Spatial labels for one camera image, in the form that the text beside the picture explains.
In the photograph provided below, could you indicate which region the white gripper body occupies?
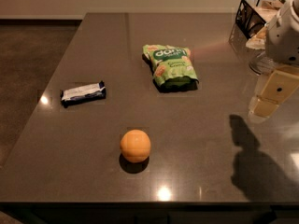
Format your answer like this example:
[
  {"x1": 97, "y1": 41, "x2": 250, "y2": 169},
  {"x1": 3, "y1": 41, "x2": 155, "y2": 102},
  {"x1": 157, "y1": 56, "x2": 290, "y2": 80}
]
[{"x1": 265, "y1": 5, "x2": 299, "y2": 65}]

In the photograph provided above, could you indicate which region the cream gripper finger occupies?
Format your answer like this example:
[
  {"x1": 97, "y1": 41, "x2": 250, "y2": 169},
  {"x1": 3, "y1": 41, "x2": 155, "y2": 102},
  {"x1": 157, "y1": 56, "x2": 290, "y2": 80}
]
[{"x1": 249, "y1": 65, "x2": 299, "y2": 123}]

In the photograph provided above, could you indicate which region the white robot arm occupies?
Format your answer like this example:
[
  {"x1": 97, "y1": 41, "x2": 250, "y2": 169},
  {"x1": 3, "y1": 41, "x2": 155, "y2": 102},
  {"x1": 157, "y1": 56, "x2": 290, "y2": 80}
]
[{"x1": 246, "y1": 0, "x2": 299, "y2": 123}]

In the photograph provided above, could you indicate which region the green snack bag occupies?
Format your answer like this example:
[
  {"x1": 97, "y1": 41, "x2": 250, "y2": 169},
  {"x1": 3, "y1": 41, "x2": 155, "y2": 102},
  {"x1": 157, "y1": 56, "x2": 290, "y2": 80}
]
[{"x1": 142, "y1": 45, "x2": 199, "y2": 91}]

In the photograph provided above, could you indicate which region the orange fruit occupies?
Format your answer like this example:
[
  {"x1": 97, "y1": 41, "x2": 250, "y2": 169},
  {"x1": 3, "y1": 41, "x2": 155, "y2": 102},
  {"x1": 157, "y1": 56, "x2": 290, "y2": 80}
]
[{"x1": 120, "y1": 130, "x2": 151, "y2": 163}]

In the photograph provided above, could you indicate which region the blue white candy bar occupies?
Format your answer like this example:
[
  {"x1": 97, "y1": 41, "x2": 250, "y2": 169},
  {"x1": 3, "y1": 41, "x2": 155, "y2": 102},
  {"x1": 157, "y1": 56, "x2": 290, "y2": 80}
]
[{"x1": 61, "y1": 81, "x2": 107, "y2": 106}]

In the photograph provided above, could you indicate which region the black wire basket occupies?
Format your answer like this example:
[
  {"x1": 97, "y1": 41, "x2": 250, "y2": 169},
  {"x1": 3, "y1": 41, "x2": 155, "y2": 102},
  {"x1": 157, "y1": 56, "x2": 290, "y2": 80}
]
[{"x1": 235, "y1": 0, "x2": 284, "y2": 38}]

